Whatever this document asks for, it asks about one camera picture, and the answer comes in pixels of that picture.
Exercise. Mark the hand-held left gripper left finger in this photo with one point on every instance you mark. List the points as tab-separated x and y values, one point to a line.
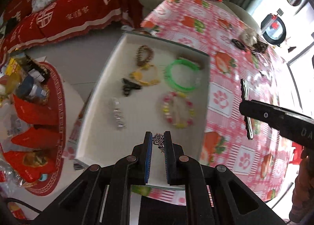
148	156

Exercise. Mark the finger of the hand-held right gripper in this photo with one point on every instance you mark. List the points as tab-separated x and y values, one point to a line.
262	113

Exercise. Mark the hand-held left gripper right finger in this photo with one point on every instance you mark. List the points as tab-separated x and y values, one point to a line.
167	156

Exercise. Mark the large black claw clip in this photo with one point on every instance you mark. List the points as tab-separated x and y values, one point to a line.
246	92

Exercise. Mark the white jewelry tray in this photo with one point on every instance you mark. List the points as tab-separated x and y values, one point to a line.
137	121

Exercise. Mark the silver hair clips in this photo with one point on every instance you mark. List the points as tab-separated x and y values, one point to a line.
117	114

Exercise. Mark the small black hair clip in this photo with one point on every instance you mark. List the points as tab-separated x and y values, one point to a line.
130	87

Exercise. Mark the green bangle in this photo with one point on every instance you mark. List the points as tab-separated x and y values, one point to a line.
182	76

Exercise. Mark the person's right forearm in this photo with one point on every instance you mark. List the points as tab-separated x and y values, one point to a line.
304	185

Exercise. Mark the red plastic stool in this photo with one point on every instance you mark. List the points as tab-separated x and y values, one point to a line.
298	155

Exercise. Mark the strawberry print tablecloth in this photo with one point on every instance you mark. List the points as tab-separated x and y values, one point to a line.
225	67

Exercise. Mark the leopard print scrunchie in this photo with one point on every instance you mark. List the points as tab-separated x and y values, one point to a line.
260	46

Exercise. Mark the white scrunchie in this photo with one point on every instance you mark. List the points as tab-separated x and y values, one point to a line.
248	36

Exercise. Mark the round red side table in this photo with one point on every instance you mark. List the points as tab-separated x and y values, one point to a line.
71	107

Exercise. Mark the round red mat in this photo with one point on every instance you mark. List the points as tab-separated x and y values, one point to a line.
52	121

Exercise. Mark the dark lidded jar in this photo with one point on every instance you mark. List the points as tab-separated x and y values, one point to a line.
32	90

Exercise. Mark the red printed blanket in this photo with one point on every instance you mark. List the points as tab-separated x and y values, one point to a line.
81	13

